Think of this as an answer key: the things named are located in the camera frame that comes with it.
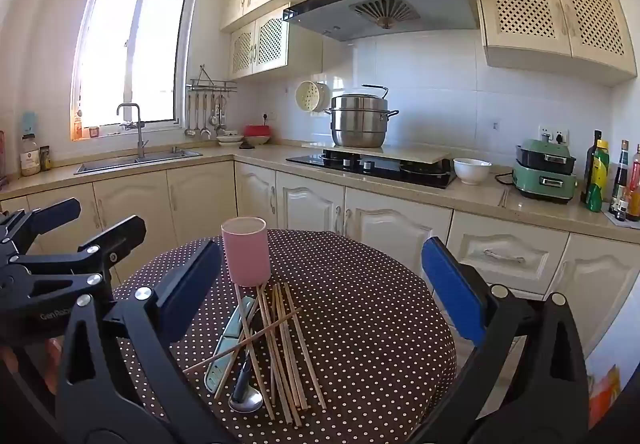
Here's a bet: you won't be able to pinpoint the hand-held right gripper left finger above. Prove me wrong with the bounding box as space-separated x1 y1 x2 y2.
55 239 236 444

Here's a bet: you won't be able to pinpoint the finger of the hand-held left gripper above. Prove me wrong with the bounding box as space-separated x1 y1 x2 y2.
10 216 147 297
0 198 82 257

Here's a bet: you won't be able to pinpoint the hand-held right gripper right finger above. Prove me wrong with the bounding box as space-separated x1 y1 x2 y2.
405 236 591 444

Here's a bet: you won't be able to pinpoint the pink cup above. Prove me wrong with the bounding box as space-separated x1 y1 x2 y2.
221 216 272 287

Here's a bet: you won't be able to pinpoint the light green sheathed knife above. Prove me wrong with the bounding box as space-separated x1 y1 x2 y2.
204 296 258 392

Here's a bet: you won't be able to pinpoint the bundle of wooden chopsticks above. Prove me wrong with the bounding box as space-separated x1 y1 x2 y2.
184 281 328 427

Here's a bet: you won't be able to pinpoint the metal spoon with dark handle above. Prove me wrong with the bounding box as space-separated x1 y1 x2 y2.
228 356 264 414

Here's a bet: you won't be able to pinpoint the row of hanging kitchen utensils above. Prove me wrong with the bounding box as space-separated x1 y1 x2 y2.
184 91 228 140

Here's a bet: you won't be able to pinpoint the person's left hand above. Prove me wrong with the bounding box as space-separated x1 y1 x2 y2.
42 339 63 395

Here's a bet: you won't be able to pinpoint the glass jar with label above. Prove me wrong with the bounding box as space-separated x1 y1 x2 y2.
20 133 42 177

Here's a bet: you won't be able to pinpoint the stainless steel sink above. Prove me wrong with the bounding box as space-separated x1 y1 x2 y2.
74 148 203 176

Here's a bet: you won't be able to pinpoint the beige kitchen countertop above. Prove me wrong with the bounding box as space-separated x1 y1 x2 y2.
0 141 640 245

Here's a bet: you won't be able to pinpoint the cream base cabinets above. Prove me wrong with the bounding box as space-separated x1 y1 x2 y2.
0 160 640 360

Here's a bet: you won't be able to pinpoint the brown polka-dot tablecloth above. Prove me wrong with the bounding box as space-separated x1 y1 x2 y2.
107 230 458 444

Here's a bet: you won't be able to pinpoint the steel kitchen faucet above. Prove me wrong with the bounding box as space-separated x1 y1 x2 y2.
116 103 150 160

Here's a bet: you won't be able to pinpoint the black glass gas cooktop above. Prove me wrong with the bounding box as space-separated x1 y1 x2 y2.
286 148 458 190

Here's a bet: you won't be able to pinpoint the green electric multi-cooker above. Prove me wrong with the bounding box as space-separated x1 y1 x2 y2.
511 139 578 204

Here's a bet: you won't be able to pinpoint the stainless steel steamer pot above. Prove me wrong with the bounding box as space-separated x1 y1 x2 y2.
322 84 400 149

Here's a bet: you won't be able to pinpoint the sliding kitchen window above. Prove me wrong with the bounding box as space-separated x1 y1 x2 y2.
70 0 193 142

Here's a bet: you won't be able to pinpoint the dark glass bottle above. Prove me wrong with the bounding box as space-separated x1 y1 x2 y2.
580 130 603 205

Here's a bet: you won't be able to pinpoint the colourful plastic bag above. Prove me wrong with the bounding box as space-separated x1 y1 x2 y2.
587 364 621 430

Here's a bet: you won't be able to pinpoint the dark sauce bottle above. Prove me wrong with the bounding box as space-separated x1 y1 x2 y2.
610 140 630 220

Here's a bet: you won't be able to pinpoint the red sauce bottle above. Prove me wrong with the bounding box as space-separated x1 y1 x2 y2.
627 144 640 222

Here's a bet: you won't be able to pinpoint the cream colander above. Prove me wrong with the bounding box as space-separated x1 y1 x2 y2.
295 80 332 113

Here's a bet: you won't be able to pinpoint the cream lattice door cabinet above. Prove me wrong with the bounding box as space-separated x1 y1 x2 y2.
467 0 638 86
229 4 291 80

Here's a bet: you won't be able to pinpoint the metal wall utensil rack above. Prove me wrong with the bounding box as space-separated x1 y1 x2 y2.
186 65 238 92

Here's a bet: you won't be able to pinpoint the white double wall outlet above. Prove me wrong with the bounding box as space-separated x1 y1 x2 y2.
539 124 570 145

